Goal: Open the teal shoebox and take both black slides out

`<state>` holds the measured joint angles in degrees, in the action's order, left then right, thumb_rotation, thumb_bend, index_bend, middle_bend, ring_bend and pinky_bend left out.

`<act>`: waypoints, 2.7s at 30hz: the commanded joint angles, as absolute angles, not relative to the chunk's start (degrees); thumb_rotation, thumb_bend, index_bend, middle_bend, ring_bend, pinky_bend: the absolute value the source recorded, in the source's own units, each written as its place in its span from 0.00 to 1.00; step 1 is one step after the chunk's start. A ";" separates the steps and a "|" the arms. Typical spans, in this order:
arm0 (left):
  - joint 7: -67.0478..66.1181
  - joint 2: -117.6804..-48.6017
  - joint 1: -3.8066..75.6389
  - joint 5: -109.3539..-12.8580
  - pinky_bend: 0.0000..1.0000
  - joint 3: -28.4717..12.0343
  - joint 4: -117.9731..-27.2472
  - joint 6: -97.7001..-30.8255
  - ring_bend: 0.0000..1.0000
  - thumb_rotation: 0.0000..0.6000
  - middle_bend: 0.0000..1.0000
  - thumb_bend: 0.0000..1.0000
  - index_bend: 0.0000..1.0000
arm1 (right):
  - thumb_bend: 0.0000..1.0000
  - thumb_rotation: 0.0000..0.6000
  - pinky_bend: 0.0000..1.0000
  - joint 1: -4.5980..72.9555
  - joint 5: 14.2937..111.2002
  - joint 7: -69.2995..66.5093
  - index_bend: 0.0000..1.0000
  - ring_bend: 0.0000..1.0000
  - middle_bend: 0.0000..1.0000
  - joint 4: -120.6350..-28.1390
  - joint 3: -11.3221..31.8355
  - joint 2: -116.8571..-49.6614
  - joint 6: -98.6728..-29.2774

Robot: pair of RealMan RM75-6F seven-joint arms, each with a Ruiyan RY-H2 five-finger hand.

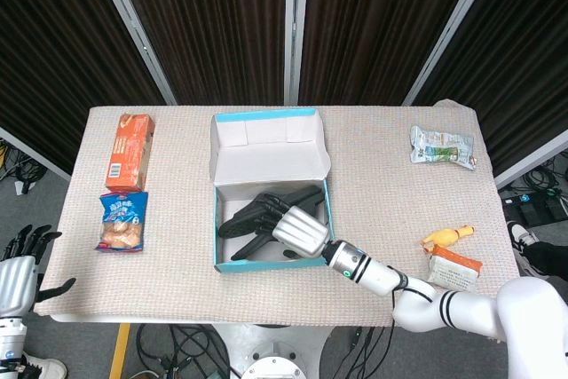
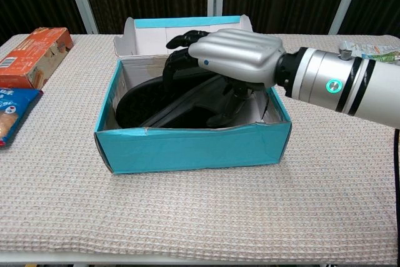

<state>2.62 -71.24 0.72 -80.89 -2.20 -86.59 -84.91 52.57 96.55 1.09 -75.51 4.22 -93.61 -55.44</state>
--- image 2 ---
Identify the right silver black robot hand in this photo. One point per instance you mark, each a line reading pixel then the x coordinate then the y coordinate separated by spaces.
pixel 237 54

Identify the black rubber slipper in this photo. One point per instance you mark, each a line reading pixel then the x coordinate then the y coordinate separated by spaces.
pixel 137 104
pixel 187 104

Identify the light blue cardboard box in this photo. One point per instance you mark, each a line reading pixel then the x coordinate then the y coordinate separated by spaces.
pixel 193 151

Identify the orange cracker box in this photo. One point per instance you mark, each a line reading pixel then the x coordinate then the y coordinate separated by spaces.
pixel 34 57

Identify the silver green snack packet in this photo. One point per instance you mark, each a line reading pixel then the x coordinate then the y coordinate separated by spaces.
pixel 372 49

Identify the beige woven tablecloth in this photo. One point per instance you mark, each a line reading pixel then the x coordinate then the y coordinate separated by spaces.
pixel 200 210

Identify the blue snack bag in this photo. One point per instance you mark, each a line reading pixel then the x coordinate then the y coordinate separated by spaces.
pixel 14 113

